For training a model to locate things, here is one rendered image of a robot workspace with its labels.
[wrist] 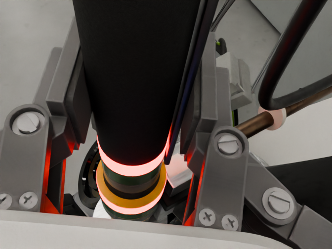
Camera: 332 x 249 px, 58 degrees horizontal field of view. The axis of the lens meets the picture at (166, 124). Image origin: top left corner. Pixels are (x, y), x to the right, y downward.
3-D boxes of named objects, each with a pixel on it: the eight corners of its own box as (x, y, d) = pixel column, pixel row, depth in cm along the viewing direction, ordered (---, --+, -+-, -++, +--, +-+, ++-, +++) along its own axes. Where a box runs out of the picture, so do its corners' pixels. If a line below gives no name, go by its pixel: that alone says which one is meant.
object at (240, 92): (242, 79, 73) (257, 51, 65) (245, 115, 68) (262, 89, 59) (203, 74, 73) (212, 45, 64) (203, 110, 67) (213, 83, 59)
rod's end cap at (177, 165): (174, 158, 24) (178, 147, 23) (188, 179, 23) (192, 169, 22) (153, 169, 24) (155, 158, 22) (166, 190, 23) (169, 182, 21)
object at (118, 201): (142, 158, 24) (145, 130, 20) (170, 206, 22) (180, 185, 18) (92, 184, 22) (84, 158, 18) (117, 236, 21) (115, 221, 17)
